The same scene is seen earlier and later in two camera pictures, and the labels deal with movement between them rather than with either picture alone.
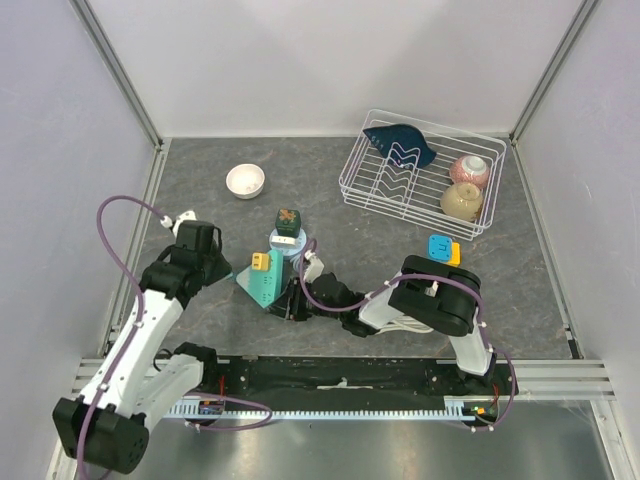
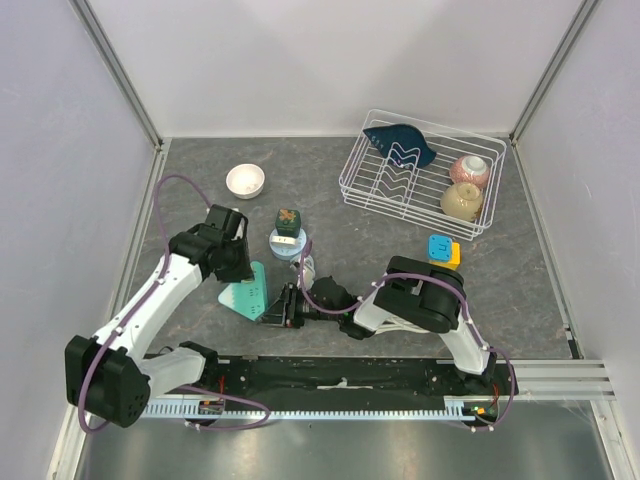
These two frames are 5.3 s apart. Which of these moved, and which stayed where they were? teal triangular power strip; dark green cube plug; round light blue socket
Moved: teal triangular power strip
Stayed: round light blue socket; dark green cube plug
